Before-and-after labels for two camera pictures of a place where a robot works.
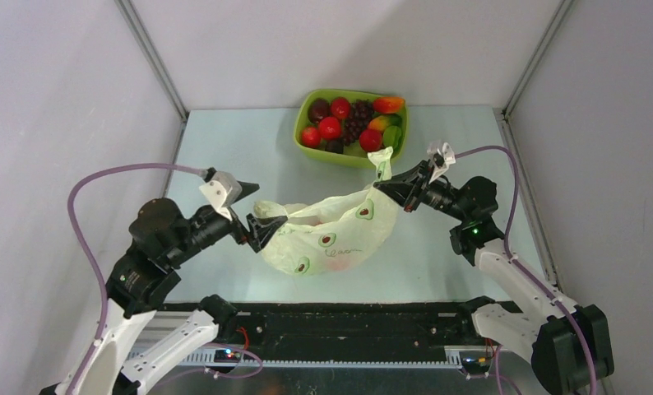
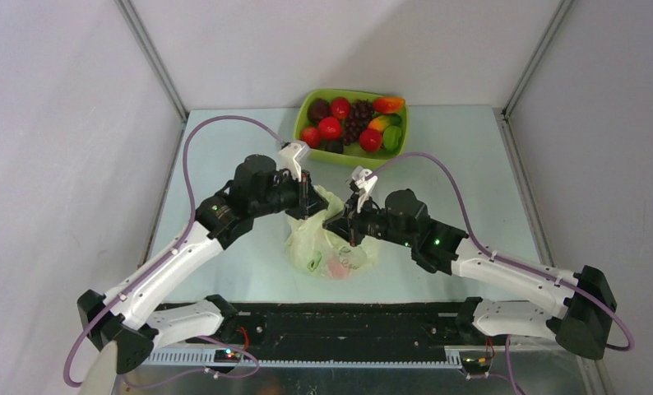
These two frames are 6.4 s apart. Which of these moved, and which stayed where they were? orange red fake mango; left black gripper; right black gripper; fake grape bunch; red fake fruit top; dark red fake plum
Moved: right black gripper; left black gripper
Stayed: dark red fake plum; fake grape bunch; red fake fruit top; orange red fake mango
